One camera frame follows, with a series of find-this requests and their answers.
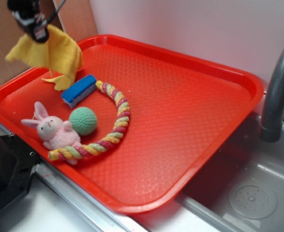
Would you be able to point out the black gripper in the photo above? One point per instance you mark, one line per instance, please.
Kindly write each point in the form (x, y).
(29, 17)

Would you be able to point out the yellow cloth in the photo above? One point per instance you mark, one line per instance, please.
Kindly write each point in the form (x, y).
(60, 53)

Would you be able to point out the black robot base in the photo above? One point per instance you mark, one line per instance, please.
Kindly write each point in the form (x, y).
(17, 164)

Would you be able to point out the brown cardboard panel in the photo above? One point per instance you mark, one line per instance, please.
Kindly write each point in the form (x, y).
(76, 17)

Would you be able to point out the blue sponge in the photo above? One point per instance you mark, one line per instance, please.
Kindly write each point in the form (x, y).
(79, 90)

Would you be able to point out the green knitted ball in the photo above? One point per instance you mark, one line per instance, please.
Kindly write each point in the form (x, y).
(83, 120)

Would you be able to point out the pink plush bunny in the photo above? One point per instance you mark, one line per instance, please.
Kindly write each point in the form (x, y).
(54, 132)

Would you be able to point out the red plastic tray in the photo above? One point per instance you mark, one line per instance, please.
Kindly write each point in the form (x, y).
(182, 110)

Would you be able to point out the grey faucet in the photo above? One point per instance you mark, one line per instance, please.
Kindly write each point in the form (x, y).
(272, 118)

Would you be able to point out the grey plastic sink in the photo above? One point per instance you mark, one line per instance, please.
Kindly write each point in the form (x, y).
(240, 189)

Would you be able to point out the multicolour twisted rope toy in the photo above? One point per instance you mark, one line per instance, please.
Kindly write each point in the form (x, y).
(77, 152)

